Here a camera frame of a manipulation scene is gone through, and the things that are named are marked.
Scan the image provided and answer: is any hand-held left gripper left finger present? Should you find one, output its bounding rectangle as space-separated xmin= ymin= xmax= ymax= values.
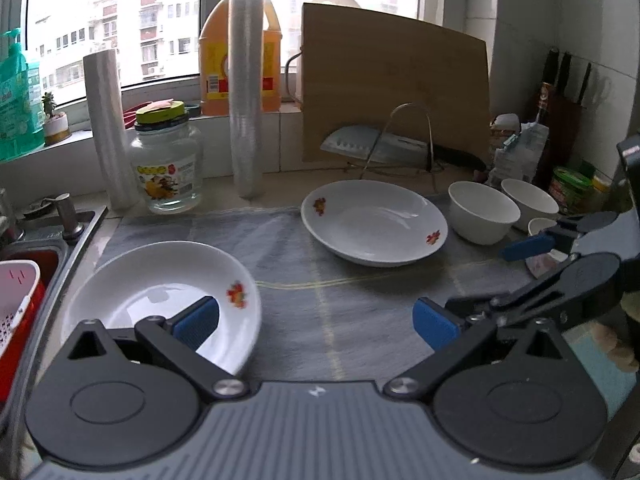
xmin=62 ymin=296 xmax=261 ymax=403

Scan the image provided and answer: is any glass jar yellow green lid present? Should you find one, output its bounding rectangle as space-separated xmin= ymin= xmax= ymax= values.
xmin=129 ymin=101 xmax=203 ymax=215

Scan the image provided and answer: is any dark wooden knife block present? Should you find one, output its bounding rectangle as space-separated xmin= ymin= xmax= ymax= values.
xmin=535 ymin=92 xmax=583 ymax=188

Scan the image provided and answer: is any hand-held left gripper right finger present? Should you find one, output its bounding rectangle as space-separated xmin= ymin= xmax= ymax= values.
xmin=382 ymin=296 xmax=581 ymax=403

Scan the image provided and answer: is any green detergent bottle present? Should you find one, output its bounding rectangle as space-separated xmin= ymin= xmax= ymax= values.
xmin=0 ymin=27 xmax=46 ymax=161

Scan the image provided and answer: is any small potted plant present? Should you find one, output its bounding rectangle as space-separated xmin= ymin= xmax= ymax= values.
xmin=40 ymin=91 xmax=72 ymax=146

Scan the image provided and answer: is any green lidded jar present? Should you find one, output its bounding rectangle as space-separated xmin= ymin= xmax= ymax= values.
xmin=547 ymin=166 xmax=593 ymax=216

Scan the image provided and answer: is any dark sauce bottle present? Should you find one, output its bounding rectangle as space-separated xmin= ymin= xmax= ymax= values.
xmin=534 ymin=81 xmax=557 ymax=128

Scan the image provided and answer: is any metal wire rack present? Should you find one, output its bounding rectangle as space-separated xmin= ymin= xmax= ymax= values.
xmin=359 ymin=103 xmax=443 ymax=193

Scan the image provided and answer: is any white fruit print plate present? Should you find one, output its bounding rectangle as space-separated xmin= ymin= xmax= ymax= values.
xmin=301 ymin=180 xmax=449 ymax=267
xmin=60 ymin=241 xmax=262 ymax=377

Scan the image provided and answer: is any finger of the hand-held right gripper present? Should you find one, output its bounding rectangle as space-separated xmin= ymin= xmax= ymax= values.
xmin=499 ymin=215 xmax=588 ymax=263
xmin=444 ymin=260 xmax=576 ymax=328

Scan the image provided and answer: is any metal sink strainer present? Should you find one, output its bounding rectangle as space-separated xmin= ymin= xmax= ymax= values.
xmin=22 ymin=197 xmax=63 ymax=221

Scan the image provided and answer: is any metal faucet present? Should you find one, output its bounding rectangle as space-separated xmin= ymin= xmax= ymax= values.
xmin=0 ymin=187 xmax=23 ymax=248

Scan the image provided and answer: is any wooden cutting board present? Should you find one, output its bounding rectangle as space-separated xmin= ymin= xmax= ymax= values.
xmin=301 ymin=2 xmax=491 ymax=168

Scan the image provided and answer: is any red basin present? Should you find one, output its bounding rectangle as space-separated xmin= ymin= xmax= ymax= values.
xmin=0 ymin=247 xmax=61 ymax=403

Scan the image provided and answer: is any tall cling film roll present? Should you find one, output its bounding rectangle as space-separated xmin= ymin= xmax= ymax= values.
xmin=227 ymin=0 xmax=265 ymax=198

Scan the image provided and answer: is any small yellow lidded jar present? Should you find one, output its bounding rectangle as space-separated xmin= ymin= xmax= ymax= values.
xmin=590 ymin=170 xmax=613 ymax=211

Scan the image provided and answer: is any blue checked towel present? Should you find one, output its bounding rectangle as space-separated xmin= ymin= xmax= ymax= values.
xmin=92 ymin=194 xmax=621 ymax=383

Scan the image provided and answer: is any black handled kitchen knife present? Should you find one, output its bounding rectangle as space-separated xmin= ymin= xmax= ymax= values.
xmin=320 ymin=126 xmax=488 ymax=171

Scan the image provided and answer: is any short cling film roll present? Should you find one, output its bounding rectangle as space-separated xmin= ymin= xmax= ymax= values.
xmin=82 ymin=51 xmax=141 ymax=211

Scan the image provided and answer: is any white printed plastic bag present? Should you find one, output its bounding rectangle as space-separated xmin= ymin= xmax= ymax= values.
xmin=492 ymin=122 xmax=550 ymax=188

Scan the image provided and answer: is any metal sink knob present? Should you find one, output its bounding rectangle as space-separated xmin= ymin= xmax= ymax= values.
xmin=54 ymin=192 xmax=87 ymax=241

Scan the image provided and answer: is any orange cooking oil bottle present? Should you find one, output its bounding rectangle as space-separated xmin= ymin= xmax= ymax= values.
xmin=199 ymin=0 xmax=283 ymax=116

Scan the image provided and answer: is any steel sink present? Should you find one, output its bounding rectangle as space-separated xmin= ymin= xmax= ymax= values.
xmin=0 ymin=187 xmax=110 ymax=431

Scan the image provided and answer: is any person's right hand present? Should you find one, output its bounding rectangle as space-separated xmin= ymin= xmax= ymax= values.
xmin=590 ymin=320 xmax=640 ymax=373

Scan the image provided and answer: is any white ceramic bowl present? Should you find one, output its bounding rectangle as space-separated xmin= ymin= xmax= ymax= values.
xmin=448 ymin=181 xmax=521 ymax=246
xmin=527 ymin=217 xmax=571 ymax=280
xmin=501 ymin=178 xmax=560 ymax=233

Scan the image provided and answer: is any black handled block knife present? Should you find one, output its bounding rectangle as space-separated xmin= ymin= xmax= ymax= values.
xmin=544 ymin=47 xmax=560 ymax=86
xmin=557 ymin=51 xmax=573 ymax=96
xmin=577 ymin=62 xmax=593 ymax=108

